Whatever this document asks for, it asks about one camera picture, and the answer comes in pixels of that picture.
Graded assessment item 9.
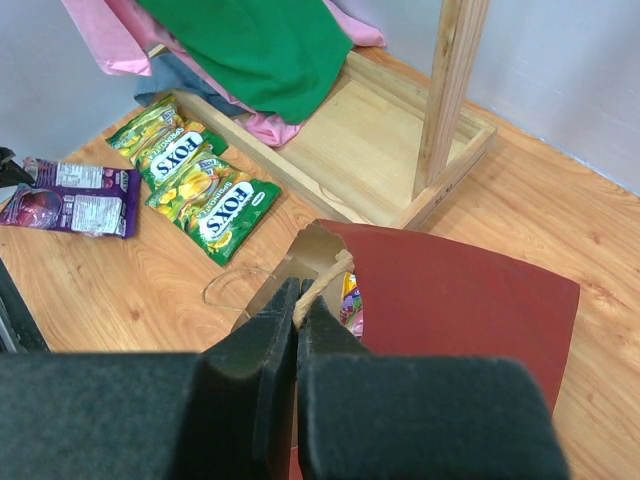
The wooden clothes rack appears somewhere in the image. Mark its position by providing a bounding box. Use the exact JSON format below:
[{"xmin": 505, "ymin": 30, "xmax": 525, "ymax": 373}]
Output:
[{"xmin": 177, "ymin": 1, "xmax": 496, "ymax": 229}]

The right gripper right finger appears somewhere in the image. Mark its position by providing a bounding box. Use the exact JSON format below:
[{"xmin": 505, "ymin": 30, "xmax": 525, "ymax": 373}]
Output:
[{"xmin": 297, "ymin": 288, "xmax": 573, "ymax": 479}]

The red brown paper bag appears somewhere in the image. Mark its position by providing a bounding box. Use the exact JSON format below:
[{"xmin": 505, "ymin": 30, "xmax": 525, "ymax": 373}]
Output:
[{"xmin": 202, "ymin": 217, "xmax": 582, "ymax": 480}]

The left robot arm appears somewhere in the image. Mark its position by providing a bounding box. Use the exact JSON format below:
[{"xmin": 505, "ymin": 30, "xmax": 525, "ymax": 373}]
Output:
[{"xmin": 0, "ymin": 146, "xmax": 49, "ymax": 353}]

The purple snack bag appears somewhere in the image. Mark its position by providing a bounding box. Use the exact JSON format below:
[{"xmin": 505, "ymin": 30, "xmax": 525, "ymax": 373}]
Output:
[{"xmin": 1, "ymin": 157, "xmax": 141, "ymax": 239}]

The green shirt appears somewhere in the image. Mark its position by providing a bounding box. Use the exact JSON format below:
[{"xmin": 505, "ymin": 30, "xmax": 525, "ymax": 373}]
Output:
[{"xmin": 140, "ymin": 1, "xmax": 353, "ymax": 125}]

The pink shirt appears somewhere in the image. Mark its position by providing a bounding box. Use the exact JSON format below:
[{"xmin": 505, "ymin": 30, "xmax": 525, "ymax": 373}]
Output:
[{"xmin": 64, "ymin": 1, "xmax": 386, "ymax": 147}]

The blue grey cloth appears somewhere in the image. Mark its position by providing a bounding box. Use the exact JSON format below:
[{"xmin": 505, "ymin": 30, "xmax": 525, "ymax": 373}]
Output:
[{"xmin": 133, "ymin": 53, "xmax": 245, "ymax": 116}]

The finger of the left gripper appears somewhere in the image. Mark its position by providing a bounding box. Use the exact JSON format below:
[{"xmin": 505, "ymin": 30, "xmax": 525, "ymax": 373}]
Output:
[{"xmin": 0, "ymin": 146, "xmax": 30, "ymax": 188}]

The green Fox's candy bag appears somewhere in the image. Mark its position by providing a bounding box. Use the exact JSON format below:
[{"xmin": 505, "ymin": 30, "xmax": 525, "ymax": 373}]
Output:
[
  {"xmin": 106, "ymin": 94, "xmax": 228, "ymax": 192},
  {"xmin": 146, "ymin": 141, "xmax": 281, "ymax": 266}
]

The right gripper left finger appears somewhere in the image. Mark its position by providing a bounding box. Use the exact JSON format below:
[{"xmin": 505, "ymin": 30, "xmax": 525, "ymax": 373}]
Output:
[{"xmin": 1, "ymin": 278, "xmax": 300, "ymax": 479}]

